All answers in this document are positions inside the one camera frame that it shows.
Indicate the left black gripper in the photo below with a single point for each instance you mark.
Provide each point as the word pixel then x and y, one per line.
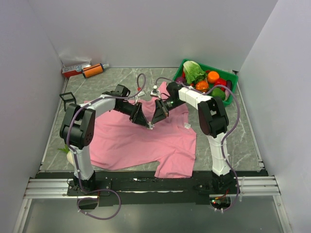
pixel 139 117

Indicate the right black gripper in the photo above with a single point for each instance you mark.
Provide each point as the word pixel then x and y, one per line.
pixel 161 112

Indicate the pink t-shirt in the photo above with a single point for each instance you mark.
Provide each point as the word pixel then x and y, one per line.
pixel 119 143

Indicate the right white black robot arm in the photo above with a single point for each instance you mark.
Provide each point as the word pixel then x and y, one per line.
pixel 213 121

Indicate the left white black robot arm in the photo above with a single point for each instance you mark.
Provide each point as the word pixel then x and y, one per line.
pixel 78 127

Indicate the white garment care label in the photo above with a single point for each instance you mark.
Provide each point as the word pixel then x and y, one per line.
pixel 187 126

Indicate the purple onion toy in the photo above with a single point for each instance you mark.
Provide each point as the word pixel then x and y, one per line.
pixel 180 80

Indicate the green lettuce toy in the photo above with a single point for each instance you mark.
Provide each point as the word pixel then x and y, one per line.
pixel 193 72

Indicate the green pepper toy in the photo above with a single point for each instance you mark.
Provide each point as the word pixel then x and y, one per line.
pixel 217 92

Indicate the orange toy fruit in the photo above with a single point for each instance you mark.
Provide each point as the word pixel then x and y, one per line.
pixel 212 77

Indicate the orange cylindrical bottle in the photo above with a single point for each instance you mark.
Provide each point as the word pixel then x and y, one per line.
pixel 94 70

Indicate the purple eggplant toy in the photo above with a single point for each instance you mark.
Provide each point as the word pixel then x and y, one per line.
pixel 229 88

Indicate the white daikon radish toy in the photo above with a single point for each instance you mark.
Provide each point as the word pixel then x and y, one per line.
pixel 69 156

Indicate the green plastic bin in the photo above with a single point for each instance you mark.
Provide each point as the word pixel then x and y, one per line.
pixel 206 72

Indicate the clear plastic bag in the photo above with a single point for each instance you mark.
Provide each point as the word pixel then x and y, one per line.
pixel 69 58

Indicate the red white flat box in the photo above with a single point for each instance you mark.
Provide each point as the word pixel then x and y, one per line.
pixel 67 72

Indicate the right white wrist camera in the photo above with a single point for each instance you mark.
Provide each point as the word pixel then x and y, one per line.
pixel 155 92

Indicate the small black square frame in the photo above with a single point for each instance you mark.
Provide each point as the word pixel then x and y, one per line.
pixel 67 99

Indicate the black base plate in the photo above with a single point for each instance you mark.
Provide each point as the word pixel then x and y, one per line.
pixel 141 187

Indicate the aluminium rail frame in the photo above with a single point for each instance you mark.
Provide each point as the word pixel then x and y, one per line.
pixel 271 190

